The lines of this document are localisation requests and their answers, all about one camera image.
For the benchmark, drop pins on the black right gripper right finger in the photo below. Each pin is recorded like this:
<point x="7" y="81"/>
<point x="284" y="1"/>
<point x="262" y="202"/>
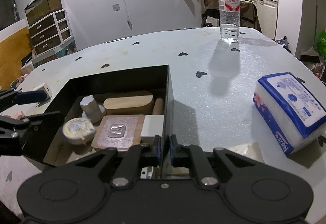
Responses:
<point x="193" y="158"/>

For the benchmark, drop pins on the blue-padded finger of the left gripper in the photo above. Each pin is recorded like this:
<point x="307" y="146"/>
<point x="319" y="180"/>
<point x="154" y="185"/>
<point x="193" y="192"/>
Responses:
<point x="31" y="97"/>

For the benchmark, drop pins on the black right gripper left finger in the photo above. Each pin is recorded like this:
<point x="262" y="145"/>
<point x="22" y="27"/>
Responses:
<point x="134" y="160"/>

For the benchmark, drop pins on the white plastic divided tray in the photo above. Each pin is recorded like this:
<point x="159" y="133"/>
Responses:
<point x="147" y="172"/>

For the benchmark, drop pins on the white charger adapter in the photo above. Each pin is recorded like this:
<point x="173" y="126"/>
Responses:
<point x="44" y="87"/>

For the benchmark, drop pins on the white rectangular block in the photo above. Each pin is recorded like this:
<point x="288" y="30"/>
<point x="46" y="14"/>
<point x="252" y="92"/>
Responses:
<point x="153" y="125"/>

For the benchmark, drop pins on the brown square coaster pack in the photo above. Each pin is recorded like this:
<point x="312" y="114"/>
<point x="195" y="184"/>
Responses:
<point x="118" y="131"/>

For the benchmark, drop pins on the oval wooden box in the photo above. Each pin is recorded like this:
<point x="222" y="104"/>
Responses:
<point x="129" y="105"/>

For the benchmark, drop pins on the black cardboard box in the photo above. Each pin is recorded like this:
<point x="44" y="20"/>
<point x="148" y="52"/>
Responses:
<point x="153" y="80"/>

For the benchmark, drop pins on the round white tape measure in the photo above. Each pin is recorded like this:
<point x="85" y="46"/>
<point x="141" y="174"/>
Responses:
<point x="78" y="131"/>

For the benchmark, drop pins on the white knob-top jar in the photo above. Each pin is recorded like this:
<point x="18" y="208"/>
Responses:
<point x="92" y="111"/>

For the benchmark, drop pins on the wooden cylinder roller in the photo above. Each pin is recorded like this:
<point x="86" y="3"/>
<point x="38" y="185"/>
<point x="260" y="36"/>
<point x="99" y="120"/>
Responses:
<point x="158" y="107"/>

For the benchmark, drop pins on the white drawer cabinet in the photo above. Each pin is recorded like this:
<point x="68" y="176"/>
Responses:
<point x="49" y="32"/>

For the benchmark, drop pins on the glass terrarium tank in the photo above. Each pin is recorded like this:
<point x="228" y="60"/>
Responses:
<point x="38" y="9"/>

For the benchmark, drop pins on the blue white tissue pack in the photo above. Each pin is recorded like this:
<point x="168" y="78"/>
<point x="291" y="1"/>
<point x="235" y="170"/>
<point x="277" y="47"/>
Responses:
<point x="291" y="111"/>

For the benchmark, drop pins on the brown draped chair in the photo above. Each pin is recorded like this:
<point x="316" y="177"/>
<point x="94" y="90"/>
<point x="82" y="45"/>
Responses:
<point x="248" y="14"/>

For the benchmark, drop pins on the clear plastic water bottle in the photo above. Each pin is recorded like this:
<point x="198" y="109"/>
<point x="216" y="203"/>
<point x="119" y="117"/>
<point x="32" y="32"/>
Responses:
<point x="229" y="16"/>

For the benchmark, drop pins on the white kitchen counter cabinet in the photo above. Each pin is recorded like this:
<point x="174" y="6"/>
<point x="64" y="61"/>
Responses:
<point x="267" y="16"/>

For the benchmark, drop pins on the green plastic bag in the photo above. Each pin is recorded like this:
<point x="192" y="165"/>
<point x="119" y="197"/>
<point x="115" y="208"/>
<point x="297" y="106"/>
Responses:
<point x="321" y="44"/>

